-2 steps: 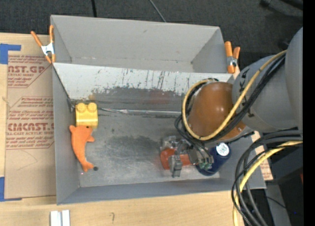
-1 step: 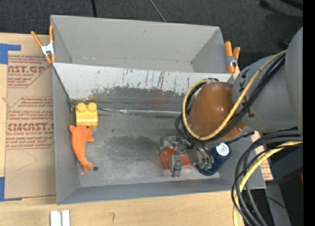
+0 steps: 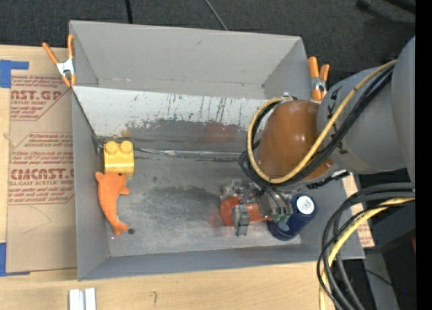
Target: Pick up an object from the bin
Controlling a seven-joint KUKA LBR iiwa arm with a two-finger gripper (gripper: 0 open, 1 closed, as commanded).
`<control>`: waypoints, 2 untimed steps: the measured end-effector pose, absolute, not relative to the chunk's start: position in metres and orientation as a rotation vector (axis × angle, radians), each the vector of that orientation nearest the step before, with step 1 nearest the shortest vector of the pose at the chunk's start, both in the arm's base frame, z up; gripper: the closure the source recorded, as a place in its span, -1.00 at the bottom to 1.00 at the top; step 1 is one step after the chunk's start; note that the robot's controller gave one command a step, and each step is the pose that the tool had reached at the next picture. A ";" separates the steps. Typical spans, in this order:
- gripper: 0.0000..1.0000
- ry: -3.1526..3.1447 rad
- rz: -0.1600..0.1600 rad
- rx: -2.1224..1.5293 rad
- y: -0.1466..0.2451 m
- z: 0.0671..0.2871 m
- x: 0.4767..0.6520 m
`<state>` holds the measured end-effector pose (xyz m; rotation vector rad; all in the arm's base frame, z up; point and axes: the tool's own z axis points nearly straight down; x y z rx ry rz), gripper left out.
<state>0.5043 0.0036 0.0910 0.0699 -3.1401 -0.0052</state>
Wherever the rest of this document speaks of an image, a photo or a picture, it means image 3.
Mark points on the dark blue cylindrical container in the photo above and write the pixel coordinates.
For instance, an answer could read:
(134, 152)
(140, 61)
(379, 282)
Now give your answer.
(302, 215)

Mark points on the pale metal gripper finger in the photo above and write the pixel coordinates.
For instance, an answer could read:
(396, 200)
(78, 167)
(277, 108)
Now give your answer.
(242, 221)
(234, 189)

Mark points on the orange-red cylindrical toy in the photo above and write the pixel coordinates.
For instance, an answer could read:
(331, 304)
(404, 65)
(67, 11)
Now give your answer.
(226, 210)

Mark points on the orange toy dolphin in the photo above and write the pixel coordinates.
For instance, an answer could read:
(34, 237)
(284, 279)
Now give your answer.
(109, 197)

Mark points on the grey metal bin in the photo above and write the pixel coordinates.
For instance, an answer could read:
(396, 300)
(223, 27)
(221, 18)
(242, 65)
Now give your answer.
(175, 197)

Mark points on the yellow toy building brick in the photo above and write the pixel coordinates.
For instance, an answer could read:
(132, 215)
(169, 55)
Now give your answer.
(118, 161)

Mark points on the brown cardboard board red print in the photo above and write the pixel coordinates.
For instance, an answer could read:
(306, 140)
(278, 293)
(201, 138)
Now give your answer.
(40, 200)

